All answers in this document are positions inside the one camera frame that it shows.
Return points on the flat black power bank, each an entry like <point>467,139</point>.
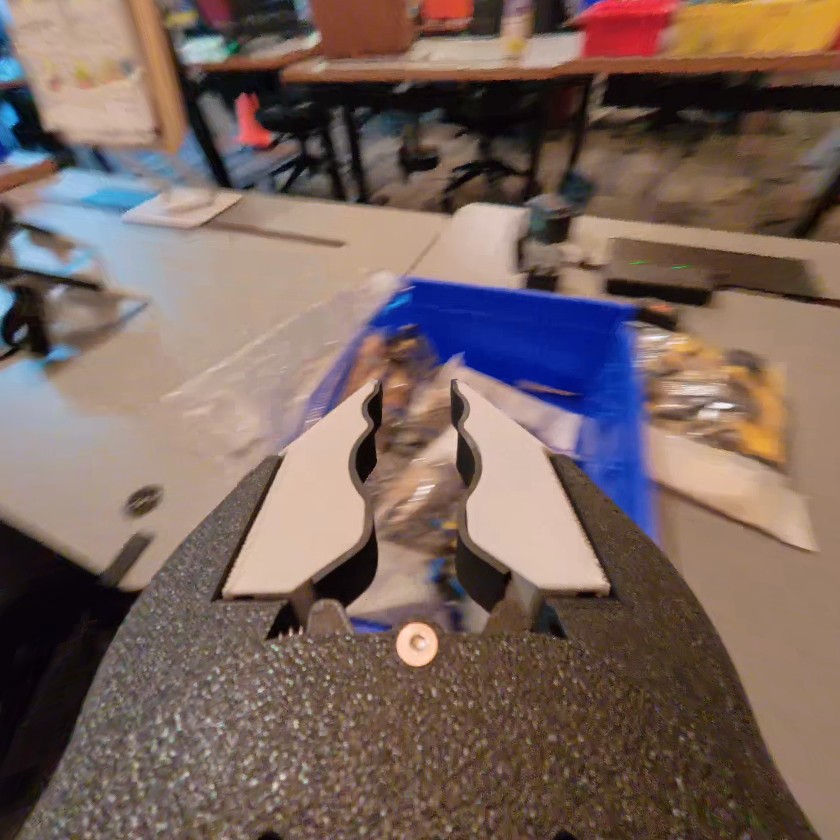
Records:
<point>689,266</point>

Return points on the instruction booklet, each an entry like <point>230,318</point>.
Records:
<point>79,72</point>

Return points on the white book stand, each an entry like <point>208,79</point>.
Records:
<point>184,207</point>

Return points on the red storage bin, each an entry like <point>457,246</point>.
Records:
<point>630,29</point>

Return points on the long wooden table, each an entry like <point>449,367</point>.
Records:
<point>426,69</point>
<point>722,65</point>

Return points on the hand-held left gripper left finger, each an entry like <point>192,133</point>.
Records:
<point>302,518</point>

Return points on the clear bag of yellow beams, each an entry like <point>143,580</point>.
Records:
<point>715,387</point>

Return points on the black office chair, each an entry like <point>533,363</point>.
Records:
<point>295,121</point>

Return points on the blue plastic storage bin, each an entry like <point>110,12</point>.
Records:
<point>525,328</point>

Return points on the orange traffic cone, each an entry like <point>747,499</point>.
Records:
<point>253,121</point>

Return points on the black and grey device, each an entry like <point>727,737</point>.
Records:
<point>33,308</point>

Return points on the black charger case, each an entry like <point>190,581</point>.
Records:
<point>554,226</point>

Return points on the yellow storage bin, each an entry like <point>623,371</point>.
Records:
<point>764,26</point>
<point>817,23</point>
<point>705,29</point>

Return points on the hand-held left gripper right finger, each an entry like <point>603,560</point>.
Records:
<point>531,518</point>

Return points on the round table grommet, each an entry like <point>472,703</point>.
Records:
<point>143,500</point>

